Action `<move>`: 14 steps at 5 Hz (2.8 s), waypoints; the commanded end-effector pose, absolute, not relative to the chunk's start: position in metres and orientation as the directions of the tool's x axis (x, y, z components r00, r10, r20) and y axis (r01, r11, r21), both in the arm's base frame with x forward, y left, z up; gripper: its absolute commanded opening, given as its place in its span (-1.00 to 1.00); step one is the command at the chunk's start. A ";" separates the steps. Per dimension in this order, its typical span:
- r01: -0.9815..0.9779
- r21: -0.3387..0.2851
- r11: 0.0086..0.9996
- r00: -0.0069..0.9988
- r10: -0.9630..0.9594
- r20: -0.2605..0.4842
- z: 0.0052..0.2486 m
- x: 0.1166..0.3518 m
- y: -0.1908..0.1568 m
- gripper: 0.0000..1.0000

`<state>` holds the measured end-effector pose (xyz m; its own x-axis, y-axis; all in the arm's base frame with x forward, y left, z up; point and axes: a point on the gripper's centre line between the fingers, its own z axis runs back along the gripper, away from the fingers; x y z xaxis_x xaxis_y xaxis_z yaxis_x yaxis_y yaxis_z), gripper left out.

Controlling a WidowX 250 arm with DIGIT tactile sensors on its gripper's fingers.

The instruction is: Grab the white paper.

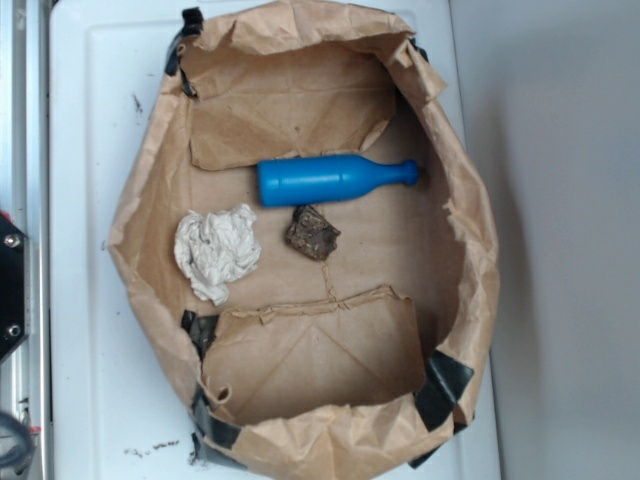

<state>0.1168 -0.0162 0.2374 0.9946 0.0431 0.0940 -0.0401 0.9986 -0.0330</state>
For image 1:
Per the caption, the white paper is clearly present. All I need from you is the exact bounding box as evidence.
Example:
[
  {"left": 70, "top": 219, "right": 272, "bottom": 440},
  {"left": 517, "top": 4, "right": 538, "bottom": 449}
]
[{"left": 174, "top": 203, "right": 261, "bottom": 306}]

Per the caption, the dark brown rock chunk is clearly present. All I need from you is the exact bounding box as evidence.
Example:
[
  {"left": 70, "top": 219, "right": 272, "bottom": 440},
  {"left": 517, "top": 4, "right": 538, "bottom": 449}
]
[{"left": 285, "top": 205, "right": 341, "bottom": 261}]

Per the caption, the blue plastic bottle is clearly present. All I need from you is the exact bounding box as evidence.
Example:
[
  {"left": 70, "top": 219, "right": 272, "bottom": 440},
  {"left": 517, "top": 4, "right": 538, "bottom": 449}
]
[{"left": 257, "top": 155, "right": 419, "bottom": 207}]

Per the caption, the brown paper bag tray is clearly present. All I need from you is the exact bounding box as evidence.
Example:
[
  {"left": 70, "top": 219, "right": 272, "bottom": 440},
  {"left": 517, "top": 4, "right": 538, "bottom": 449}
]
[{"left": 108, "top": 1, "right": 500, "bottom": 479}]

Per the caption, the white plastic bin lid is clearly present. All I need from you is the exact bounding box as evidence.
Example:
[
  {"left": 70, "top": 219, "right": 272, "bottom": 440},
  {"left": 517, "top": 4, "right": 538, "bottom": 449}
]
[{"left": 47, "top": 0, "right": 503, "bottom": 480}]

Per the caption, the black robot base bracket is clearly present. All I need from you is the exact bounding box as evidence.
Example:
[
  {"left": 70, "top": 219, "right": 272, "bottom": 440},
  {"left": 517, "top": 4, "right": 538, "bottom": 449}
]
[{"left": 0, "top": 210, "right": 30, "bottom": 364}]

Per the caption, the aluminium frame rail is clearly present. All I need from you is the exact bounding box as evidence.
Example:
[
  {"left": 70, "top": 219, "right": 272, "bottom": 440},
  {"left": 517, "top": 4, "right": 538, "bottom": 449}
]
[{"left": 1, "top": 1, "right": 54, "bottom": 479}]

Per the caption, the black cable loop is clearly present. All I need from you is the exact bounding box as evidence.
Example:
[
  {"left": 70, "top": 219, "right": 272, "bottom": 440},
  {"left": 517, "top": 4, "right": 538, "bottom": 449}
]
[{"left": 0, "top": 410, "right": 35, "bottom": 477}]

